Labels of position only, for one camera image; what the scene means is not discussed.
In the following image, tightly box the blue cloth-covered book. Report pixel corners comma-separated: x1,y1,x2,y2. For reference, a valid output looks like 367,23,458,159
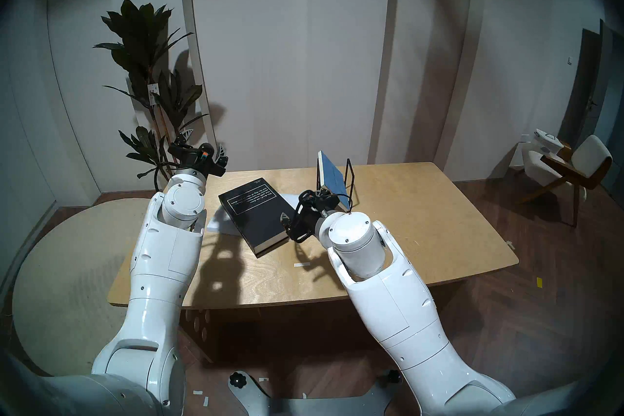
318,150,351,212

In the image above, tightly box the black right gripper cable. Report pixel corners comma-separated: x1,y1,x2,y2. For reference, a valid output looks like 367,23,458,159
298,190,352,213

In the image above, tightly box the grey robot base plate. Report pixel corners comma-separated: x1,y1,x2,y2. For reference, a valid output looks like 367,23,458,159
228,370,405,416

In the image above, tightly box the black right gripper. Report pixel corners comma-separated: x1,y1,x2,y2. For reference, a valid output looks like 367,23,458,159
280,193,325,243

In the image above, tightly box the white wooden armchair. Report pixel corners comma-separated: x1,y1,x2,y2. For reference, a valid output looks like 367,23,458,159
514,134,614,228

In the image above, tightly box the round beige rug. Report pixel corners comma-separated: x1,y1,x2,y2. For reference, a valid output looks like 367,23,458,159
12,198,169,377

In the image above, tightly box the thick black hardcover book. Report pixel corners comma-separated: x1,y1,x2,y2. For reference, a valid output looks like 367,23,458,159
218,178,298,258

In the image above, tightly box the tall green potted plant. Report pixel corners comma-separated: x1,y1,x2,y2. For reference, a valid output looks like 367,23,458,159
93,0,211,179

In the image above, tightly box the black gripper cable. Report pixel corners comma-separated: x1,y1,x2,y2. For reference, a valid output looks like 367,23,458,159
154,162,178,191
298,190,352,213

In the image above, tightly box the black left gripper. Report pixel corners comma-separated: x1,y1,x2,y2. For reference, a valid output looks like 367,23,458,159
168,129,229,177

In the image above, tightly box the white plastic container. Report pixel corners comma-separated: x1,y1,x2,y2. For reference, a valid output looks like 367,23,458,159
533,128,564,155

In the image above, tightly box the black wire book stand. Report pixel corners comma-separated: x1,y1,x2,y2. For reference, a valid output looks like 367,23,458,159
316,158,359,208

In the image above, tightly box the dark door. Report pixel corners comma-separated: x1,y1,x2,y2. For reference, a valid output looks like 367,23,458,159
561,19,624,191

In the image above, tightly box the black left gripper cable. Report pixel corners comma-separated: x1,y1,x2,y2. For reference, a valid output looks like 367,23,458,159
154,162,178,191

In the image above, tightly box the large white paperback book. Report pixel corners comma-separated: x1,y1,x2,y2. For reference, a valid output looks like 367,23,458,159
206,193,300,236

